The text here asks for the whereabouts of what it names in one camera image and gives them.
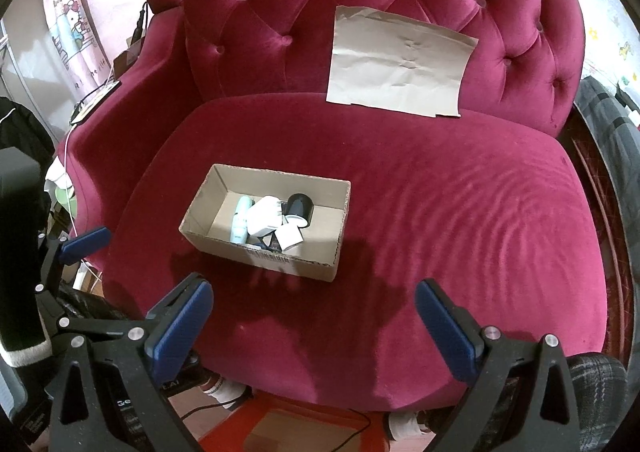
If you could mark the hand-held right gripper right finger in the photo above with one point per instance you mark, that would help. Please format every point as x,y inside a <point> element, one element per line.
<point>440,327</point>

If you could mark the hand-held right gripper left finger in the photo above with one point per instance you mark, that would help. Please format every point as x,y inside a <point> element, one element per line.
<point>182,327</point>

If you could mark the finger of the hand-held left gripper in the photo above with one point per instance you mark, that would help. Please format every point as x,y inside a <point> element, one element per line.
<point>87,241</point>
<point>100,324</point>

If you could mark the pale blue cosmetic bottle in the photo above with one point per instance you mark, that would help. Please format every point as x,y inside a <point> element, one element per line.
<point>241,222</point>

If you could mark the large white charger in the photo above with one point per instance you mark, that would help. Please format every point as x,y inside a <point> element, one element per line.
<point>262,219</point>

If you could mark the small white charger plug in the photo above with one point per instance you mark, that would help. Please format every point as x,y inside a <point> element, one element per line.
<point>287,236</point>

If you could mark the cardboard box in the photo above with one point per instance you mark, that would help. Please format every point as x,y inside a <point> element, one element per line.
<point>320,232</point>

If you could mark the glossy black cup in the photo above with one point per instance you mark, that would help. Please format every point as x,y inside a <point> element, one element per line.
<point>300,206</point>

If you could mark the green object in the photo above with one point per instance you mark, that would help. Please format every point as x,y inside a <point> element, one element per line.
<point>62,202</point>

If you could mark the white chair leg sock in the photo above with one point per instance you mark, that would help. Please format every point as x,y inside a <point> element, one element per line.
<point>405,427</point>
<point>222,389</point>

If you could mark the red velvet tufted armchair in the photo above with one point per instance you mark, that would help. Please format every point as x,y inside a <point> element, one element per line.
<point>425,232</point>

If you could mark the red plastic stool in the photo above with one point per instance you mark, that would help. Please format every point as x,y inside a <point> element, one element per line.
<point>235,432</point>

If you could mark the black jacket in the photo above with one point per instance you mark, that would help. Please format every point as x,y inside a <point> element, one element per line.
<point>20,126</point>

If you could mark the small brown cardboard piece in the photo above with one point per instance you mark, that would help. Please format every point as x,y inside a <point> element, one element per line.
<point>285,427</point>

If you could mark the person's plaid trouser leg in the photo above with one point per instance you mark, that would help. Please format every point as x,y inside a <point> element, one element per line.
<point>595,392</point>

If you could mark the dark red patterned rug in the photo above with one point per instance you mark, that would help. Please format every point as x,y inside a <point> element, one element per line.
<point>607,257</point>

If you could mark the small brown box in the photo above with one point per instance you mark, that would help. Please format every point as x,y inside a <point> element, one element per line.
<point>127,59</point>

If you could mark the pink cartoon curtain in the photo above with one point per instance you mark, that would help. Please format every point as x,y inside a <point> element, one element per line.
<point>75,31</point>

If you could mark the grey plaid blanket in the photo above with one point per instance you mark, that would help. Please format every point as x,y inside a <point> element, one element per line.
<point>610,131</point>

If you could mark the creased brown paper sheet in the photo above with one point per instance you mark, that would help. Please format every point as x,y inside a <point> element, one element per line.
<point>400,61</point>

